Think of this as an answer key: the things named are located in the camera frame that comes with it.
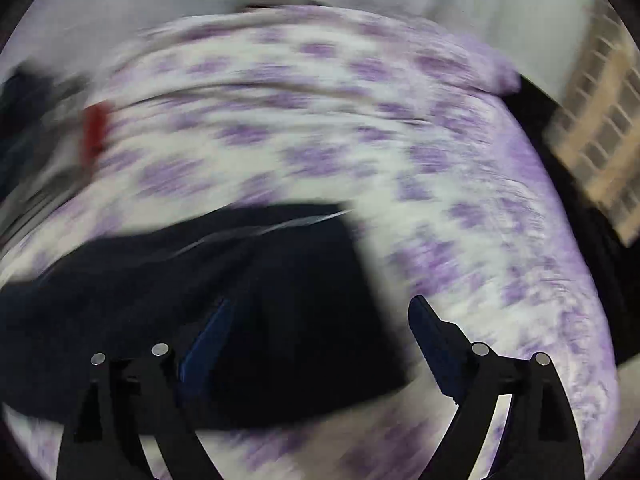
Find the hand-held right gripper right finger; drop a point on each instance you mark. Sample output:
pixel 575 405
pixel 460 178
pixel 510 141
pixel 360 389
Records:
pixel 431 336

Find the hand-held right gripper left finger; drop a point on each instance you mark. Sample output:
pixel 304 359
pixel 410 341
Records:
pixel 209 347

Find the dark navy pants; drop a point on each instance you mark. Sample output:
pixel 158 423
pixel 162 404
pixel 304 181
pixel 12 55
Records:
pixel 300 310

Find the purple floral bedsheet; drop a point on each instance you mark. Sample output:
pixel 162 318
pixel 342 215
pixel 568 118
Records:
pixel 300 135

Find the brown slatted crate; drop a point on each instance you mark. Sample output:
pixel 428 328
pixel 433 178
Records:
pixel 600 125

